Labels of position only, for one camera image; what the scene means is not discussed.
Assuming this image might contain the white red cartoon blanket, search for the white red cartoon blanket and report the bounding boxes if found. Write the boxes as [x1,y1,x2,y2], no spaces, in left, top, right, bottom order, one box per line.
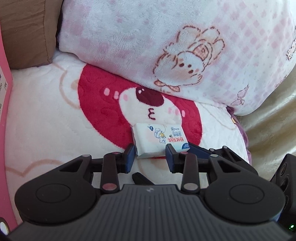
[4,49,251,223]

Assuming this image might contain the brown embroidered cushion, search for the brown embroidered cushion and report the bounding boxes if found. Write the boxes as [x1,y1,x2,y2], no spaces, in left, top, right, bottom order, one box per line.
[1,0,62,69]

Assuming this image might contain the beige satin bedding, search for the beige satin bedding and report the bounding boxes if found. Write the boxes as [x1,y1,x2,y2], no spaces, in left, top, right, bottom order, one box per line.
[238,70,295,180]

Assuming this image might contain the pink checkered bunny pillow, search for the pink checkered bunny pillow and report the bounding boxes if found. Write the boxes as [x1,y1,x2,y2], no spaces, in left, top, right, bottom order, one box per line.
[58,1,295,115]

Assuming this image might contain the white tissue pack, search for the white tissue pack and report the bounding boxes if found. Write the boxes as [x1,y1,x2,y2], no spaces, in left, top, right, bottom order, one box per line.
[132,123,189,159]

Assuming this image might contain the pink cardboard box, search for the pink cardboard box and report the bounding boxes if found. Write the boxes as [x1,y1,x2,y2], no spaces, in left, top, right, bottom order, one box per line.
[0,22,18,233]

